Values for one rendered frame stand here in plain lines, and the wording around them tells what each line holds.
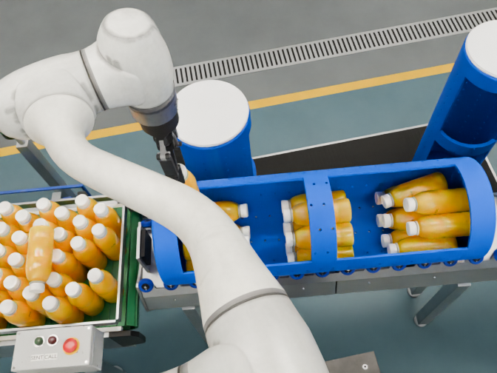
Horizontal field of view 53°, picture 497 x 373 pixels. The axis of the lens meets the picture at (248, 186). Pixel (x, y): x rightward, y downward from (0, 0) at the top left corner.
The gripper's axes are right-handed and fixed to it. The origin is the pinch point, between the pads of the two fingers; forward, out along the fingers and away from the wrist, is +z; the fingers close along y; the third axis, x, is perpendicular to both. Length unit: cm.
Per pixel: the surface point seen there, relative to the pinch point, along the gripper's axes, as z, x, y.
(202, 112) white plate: 40, -1, 46
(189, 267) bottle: 36.4, 3.0, -10.3
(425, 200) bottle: 28, -62, 0
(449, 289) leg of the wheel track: 90, -85, -7
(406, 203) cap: 30, -58, 0
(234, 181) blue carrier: 23.8, -11.5, 8.4
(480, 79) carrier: 44, -98, 52
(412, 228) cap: 32, -58, -6
